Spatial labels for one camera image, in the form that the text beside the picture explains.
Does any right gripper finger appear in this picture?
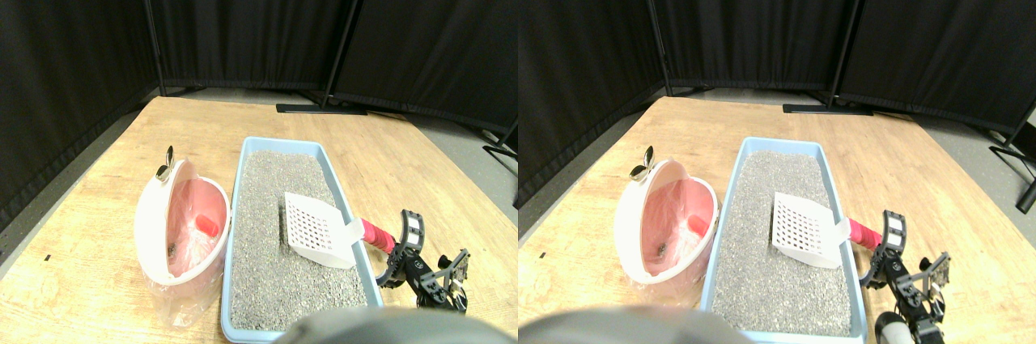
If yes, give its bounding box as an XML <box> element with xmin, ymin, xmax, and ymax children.
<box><xmin>398</xmin><ymin>210</ymin><xmax>427</xmax><ymax>264</ymax></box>
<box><xmin>375</xmin><ymin>250</ymin><xmax>406</xmax><ymax>289</ymax></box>
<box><xmin>857</xmin><ymin>250</ymin><xmax>888</xmax><ymax>289</ymax></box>
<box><xmin>880</xmin><ymin>210</ymin><xmax>908</xmax><ymax>264</ymax></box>

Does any white scoop with red handle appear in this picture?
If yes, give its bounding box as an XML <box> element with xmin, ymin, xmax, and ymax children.
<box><xmin>283</xmin><ymin>192</ymin><xmax>398</xmax><ymax>270</ymax></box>
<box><xmin>771</xmin><ymin>192</ymin><xmax>884</xmax><ymax>270</ymax></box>

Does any blue litter tray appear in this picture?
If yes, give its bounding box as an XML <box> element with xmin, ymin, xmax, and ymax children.
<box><xmin>698</xmin><ymin>136</ymin><xmax>869</xmax><ymax>343</ymax></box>
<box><xmin>220</xmin><ymin>136</ymin><xmax>386</xmax><ymax>343</ymax></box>

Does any black curtain stand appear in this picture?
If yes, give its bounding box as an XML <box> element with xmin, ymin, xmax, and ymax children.
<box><xmin>988</xmin><ymin>100</ymin><xmax>1036</xmax><ymax>215</ymax></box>
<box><xmin>275</xmin><ymin>0</ymin><xmax>375</xmax><ymax>117</ymax></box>
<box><xmin>482</xmin><ymin>113</ymin><xmax>518</xmax><ymax>160</ymax></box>
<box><xmin>637</xmin><ymin>0</ymin><xmax>701</xmax><ymax>97</ymax></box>
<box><xmin>782</xmin><ymin>0</ymin><xmax>878</xmax><ymax>117</ymax></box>
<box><xmin>134</xmin><ymin>0</ymin><xmax>197</xmax><ymax>97</ymax></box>

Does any white bin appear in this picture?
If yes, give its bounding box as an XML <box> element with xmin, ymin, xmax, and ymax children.
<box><xmin>613</xmin><ymin>146</ymin><xmax>720</xmax><ymax>314</ymax></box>
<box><xmin>134</xmin><ymin>146</ymin><xmax>232</xmax><ymax>325</ymax></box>

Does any black bracket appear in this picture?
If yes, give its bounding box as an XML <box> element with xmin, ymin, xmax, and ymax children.
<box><xmin>431</xmin><ymin>248</ymin><xmax>472</xmax><ymax>291</ymax></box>

